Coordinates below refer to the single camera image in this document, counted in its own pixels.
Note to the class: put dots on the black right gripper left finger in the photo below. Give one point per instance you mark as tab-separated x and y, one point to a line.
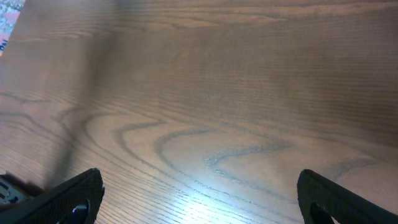
76	200

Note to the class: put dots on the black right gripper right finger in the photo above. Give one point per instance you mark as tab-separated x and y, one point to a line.
323	201

